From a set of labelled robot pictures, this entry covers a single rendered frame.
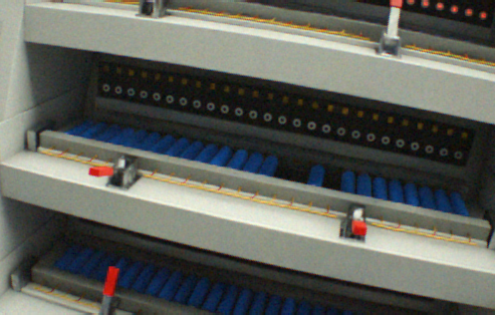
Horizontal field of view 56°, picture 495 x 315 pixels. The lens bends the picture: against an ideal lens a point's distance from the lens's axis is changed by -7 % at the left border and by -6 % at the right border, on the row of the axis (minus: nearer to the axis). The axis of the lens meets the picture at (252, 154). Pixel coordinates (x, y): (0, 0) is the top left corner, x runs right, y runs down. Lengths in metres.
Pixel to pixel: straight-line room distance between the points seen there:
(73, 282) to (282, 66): 0.39
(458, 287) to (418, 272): 0.05
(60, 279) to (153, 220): 0.20
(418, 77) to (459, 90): 0.04
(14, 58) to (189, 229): 0.30
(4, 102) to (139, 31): 0.19
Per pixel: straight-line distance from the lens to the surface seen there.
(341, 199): 0.56
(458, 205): 0.63
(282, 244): 0.53
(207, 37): 0.53
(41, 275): 0.72
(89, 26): 0.59
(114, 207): 0.57
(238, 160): 0.61
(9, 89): 0.63
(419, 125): 0.67
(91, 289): 0.68
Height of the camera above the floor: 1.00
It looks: 5 degrees down
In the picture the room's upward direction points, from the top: 11 degrees clockwise
